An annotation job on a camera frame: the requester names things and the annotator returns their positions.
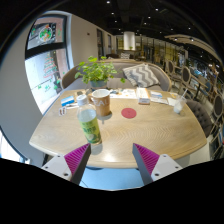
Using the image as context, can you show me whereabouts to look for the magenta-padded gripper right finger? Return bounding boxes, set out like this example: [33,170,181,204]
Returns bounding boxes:
[132,143,184,186]

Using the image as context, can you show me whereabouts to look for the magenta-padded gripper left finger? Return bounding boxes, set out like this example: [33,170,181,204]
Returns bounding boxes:
[41,143,92,186]

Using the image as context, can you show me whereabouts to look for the clear bottle with green label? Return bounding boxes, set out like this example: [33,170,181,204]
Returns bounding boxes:
[76,94,103,146]

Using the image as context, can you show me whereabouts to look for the flat round red coaster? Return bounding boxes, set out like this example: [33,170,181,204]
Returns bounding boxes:
[120,107,138,120]

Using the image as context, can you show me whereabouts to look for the blue flat packet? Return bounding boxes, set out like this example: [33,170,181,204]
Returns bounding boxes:
[60,95,76,108]

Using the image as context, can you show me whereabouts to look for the white paper slip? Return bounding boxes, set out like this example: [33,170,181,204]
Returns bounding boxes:
[149,96,169,105]

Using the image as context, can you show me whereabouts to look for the brown paper cup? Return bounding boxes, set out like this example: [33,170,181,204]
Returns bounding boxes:
[90,88,112,118]

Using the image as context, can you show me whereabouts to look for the blue and white small packet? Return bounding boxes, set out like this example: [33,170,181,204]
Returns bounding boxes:
[149,90,164,100]

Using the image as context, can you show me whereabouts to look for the white printed paper sheets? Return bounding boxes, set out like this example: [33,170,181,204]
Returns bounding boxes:
[109,88,138,100]

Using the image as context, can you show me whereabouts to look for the dark tufted armchair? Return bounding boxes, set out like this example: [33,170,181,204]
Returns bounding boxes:
[185,98,214,138]

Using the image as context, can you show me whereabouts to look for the grey curved sofa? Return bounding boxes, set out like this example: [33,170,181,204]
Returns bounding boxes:
[60,59,173,93]

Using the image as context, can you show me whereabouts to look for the grey chevron cushion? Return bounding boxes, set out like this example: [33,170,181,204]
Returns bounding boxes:
[121,63,160,88]

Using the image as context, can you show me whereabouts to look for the green potted plant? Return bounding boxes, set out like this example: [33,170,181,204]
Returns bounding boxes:
[74,55,127,89]

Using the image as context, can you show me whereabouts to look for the window with holiday stickers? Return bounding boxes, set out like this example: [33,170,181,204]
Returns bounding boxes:
[24,14,72,114]

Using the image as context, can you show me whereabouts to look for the group of dining chairs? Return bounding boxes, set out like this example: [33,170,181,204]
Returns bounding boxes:
[164,58,224,158]

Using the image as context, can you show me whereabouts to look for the group of ceiling lights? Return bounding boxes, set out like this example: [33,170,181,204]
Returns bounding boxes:
[105,0,214,51]

